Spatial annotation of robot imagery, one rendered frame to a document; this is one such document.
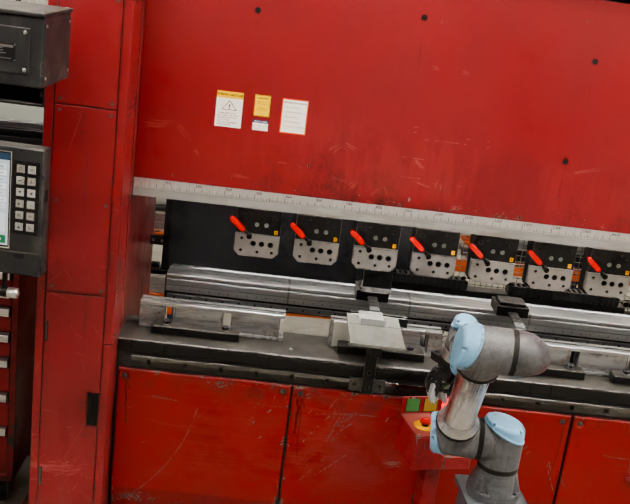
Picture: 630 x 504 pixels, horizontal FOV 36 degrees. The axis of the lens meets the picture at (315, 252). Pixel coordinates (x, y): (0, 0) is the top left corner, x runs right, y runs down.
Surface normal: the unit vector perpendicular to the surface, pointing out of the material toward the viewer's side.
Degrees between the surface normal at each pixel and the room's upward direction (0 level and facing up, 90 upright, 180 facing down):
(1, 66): 90
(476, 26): 90
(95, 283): 90
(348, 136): 90
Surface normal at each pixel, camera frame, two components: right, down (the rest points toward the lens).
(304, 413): 0.01, 0.30
